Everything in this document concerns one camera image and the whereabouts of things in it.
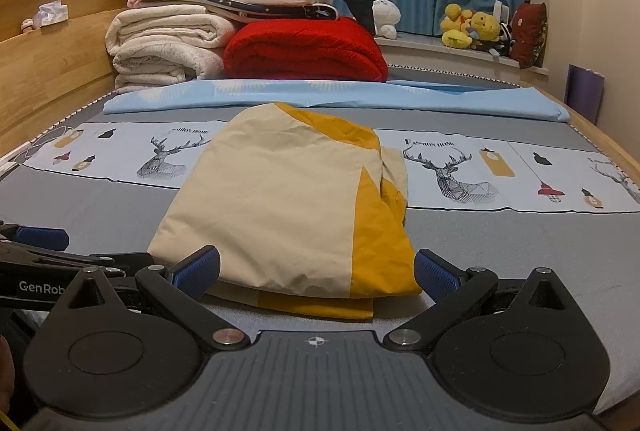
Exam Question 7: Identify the grey printed duvet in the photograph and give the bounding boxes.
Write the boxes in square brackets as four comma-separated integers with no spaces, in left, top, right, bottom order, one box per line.
[0,76,640,413]

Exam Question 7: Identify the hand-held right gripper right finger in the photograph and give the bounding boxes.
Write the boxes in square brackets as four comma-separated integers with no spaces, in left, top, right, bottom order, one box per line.
[382,248,581,354]

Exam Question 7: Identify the striped plush toy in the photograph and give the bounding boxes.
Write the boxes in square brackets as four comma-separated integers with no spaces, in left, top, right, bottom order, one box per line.
[497,24,517,58]

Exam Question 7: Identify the yellow round plush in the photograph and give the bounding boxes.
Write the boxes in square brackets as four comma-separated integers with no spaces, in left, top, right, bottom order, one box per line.
[467,11,501,48]

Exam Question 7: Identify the yellow duck plush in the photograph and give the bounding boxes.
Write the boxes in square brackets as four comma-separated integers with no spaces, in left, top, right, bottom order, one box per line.
[440,2,474,50]

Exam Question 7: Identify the cream fleece blanket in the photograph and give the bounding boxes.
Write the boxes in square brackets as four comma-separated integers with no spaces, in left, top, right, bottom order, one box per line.
[105,6,242,94]

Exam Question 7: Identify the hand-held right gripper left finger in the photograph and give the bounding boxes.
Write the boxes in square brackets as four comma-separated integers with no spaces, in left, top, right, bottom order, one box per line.
[50,245,251,353]

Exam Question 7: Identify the person's left forearm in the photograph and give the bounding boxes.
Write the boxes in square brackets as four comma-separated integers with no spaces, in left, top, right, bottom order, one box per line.
[0,336,16,413]

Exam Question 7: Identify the dark red cushion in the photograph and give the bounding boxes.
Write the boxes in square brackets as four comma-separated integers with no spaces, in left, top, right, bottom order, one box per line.
[510,2,549,70]

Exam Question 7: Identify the light blue sheet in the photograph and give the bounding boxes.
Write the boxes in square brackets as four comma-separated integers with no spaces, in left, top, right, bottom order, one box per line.
[102,78,572,123]

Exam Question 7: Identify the red fleece blanket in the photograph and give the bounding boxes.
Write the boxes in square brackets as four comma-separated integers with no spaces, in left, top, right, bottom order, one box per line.
[223,16,390,83]

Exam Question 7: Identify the tissue pack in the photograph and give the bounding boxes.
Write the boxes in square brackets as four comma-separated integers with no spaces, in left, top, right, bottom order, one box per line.
[32,0,71,28]

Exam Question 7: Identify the white plush toy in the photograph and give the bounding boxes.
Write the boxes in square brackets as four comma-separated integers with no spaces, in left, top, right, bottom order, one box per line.
[372,0,403,38]

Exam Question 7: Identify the window sill ledge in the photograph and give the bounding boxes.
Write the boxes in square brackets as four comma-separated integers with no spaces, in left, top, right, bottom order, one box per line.
[375,34,551,88]

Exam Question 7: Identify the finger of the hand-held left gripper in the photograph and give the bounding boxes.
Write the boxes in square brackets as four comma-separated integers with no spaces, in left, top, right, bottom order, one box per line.
[30,248,156,280]
[0,222,71,255]

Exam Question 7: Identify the wooden bed frame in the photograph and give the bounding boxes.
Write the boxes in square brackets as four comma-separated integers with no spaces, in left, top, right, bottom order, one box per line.
[0,0,640,185]

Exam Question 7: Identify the beige and mustard hooded jacket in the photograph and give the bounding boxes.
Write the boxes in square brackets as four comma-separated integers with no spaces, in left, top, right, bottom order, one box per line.
[147,102,424,322]

